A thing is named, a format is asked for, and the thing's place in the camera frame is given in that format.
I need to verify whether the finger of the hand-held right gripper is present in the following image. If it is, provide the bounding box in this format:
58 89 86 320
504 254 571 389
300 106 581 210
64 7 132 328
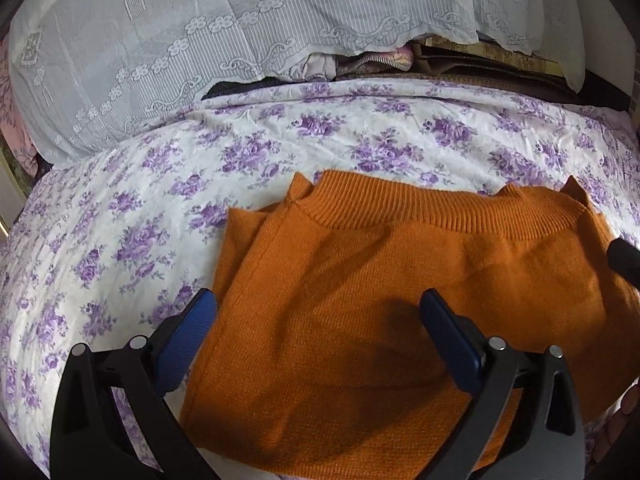
607 237 640 287

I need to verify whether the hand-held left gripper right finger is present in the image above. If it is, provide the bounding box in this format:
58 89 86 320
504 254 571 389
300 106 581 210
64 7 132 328
419 288 586 480

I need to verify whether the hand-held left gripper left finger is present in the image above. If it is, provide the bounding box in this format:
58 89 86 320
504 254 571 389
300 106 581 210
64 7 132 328
49 288 221 480

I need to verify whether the orange knit cardigan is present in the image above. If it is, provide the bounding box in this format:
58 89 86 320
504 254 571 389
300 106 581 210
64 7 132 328
179 170 640 477

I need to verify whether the pile of pale clothes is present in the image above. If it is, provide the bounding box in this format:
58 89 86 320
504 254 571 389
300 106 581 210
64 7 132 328
285 42 416 82

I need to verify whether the purple floral bedsheet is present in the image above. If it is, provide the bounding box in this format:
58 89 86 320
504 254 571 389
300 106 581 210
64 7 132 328
0 77 640 480

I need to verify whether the pink cloth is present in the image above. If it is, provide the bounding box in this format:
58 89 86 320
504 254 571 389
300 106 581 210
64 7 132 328
0 40 38 177

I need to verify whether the white lace cloth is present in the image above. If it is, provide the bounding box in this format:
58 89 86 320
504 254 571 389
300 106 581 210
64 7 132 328
9 0 588 166

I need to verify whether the dark wooden bed frame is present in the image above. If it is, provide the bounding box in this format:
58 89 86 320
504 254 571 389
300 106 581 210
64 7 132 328
200 35 632 112

